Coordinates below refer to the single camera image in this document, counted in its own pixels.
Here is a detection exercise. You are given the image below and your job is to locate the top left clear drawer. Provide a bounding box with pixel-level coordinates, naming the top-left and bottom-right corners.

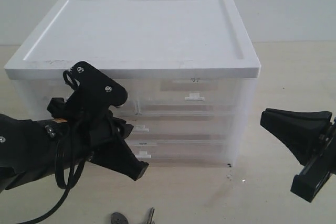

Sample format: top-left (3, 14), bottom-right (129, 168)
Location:
top-left (15, 78), bottom-right (139, 120)

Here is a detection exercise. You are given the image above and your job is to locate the top right clear drawer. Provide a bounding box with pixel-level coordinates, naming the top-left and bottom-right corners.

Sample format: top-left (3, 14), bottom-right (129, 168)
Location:
top-left (135, 78), bottom-right (245, 115)

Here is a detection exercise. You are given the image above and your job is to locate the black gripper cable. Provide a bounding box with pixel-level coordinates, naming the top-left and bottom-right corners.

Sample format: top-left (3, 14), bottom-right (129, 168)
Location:
top-left (25, 113), bottom-right (90, 224)

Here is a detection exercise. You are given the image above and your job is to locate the wide clear drawer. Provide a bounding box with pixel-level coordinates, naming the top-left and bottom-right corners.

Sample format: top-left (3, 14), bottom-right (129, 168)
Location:
top-left (127, 114), bottom-right (235, 142)
top-left (127, 141), bottom-right (238, 167)

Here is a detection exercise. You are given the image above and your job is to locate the key bunch with blue fob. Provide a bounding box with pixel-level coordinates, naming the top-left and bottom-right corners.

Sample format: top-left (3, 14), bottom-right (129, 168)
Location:
top-left (108, 207), bottom-right (156, 224)

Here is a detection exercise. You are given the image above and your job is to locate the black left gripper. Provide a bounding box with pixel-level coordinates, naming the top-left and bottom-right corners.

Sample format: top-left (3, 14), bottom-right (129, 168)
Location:
top-left (1, 61), bottom-right (149, 190)

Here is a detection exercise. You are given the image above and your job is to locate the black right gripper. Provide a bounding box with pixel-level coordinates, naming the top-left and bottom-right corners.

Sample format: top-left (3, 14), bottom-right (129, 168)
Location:
top-left (260, 108), bottom-right (335, 203)

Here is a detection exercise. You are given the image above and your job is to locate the white translucent drawer cabinet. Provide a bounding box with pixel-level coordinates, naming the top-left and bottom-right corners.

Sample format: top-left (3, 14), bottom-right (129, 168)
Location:
top-left (4, 0), bottom-right (261, 152)

